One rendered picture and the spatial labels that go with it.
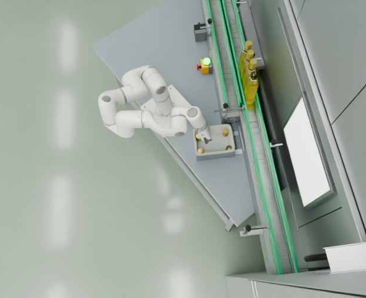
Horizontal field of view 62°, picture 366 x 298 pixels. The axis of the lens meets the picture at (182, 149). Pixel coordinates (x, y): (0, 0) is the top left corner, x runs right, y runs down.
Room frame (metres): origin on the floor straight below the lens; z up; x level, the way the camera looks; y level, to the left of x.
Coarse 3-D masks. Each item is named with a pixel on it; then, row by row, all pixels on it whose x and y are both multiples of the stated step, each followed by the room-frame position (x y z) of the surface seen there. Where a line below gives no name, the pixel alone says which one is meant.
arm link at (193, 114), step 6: (174, 108) 0.72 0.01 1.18; (180, 108) 0.72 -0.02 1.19; (186, 108) 0.71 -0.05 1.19; (192, 108) 0.70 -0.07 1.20; (198, 108) 0.69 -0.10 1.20; (174, 114) 0.69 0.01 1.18; (180, 114) 0.69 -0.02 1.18; (186, 114) 0.68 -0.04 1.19; (192, 114) 0.67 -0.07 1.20; (198, 114) 0.66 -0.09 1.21; (192, 120) 0.64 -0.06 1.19; (198, 120) 0.64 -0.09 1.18; (204, 120) 0.66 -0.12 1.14; (192, 126) 0.66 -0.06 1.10; (198, 126) 0.64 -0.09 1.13
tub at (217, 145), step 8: (216, 128) 0.76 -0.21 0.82; (224, 128) 0.75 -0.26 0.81; (216, 136) 0.73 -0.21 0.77; (232, 136) 0.68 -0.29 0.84; (200, 144) 0.69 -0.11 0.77; (208, 144) 0.69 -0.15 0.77; (216, 144) 0.68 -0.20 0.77; (224, 144) 0.67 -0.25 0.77; (232, 144) 0.63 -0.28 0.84; (208, 152) 0.64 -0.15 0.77; (216, 152) 0.60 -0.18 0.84; (224, 152) 0.60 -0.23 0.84
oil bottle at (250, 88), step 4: (248, 80) 0.88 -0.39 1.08; (256, 80) 0.86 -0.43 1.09; (248, 84) 0.86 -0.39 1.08; (252, 84) 0.85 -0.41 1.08; (256, 84) 0.85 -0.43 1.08; (248, 88) 0.85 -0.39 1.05; (252, 88) 0.85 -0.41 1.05; (256, 88) 0.85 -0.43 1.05; (244, 92) 0.88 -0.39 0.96; (248, 92) 0.85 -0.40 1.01; (252, 92) 0.85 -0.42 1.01; (256, 92) 0.85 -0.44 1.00; (244, 96) 0.87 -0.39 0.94; (248, 96) 0.85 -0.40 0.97; (252, 96) 0.85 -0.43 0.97; (248, 100) 0.85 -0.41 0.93; (252, 100) 0.85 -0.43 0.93; (248, 104) 0.85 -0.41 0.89
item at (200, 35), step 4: (196, 24) 1.55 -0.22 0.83; (200, 24) 1.54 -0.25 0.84; (204, 24) 1.54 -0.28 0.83; (196, 28) 1.51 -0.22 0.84; (204, 28) 1.50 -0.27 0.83; (196, 32) 1.48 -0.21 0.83; (200, 32) 1.47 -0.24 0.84; (204, 32) 1.47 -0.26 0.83; (196, 36) 1.47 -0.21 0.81; (200, 36) 1.47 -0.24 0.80; (204, 36) 1.47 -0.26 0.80; (196, 40) 1.47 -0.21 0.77; (200, 40) 1.47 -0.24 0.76; (204, 40) 1.47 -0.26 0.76
